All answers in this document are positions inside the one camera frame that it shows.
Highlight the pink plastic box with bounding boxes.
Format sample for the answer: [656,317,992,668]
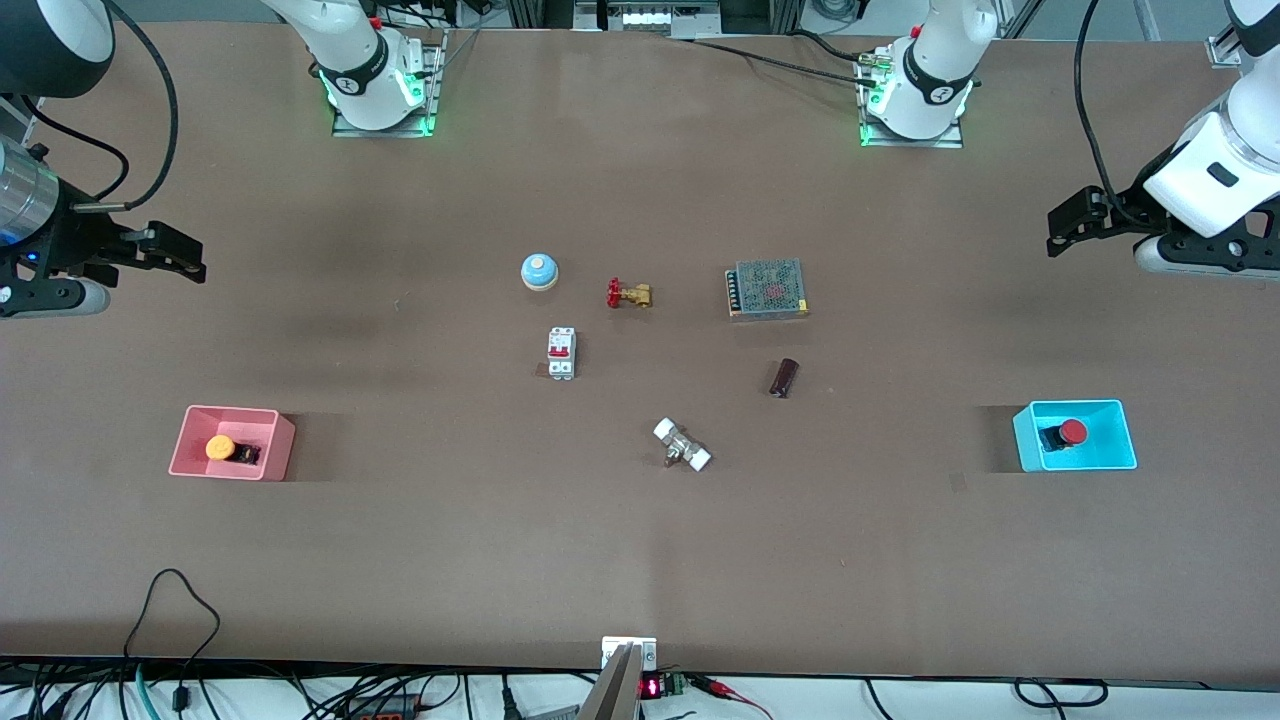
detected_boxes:
[168,405,297,483]

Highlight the black base power cable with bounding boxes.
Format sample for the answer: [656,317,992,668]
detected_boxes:
[680,32,883,87]

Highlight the grey aluminium camera bar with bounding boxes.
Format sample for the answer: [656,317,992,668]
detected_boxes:
[575,643,642,720]

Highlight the cyan plastic box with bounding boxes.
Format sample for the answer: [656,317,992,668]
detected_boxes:
[1013,399,1139,473]

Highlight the black looped table cable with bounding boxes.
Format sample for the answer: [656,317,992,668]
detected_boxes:
[122,568,223,713]

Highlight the red alligator clip lead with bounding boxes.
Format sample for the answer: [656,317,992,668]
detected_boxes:
[698,677,773,720]

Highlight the metal mesh power supply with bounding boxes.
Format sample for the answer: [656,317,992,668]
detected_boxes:
[726,259,809,322]

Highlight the dark power strip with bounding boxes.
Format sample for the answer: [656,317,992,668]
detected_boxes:
[345,693,421,720]

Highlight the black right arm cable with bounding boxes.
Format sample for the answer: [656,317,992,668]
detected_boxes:
[20,0,180,211]

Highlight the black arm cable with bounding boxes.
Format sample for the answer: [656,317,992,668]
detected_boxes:
[20,0,180,211]
[1073,0,1131,216]

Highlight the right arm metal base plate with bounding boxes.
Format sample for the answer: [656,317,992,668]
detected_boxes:
[333,30,441,138]

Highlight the white camera bracket plate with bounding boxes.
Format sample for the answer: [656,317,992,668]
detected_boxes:
[601,636,658,673]

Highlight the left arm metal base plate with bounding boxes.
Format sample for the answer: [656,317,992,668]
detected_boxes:
[860,50,964,149]

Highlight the black coiled floor cable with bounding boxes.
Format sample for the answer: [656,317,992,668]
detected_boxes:
[1013,678,1109,708]

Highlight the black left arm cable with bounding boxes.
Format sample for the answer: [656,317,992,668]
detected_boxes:
[1073,0,1131,216]

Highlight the yellow push button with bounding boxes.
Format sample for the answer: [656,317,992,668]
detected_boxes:
[205,434,263,467]

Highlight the metal fitting white ends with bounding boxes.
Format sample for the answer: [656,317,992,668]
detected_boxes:
[653,417,713,473]

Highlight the white lit device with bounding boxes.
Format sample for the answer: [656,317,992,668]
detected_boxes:
[575,0,721,33]

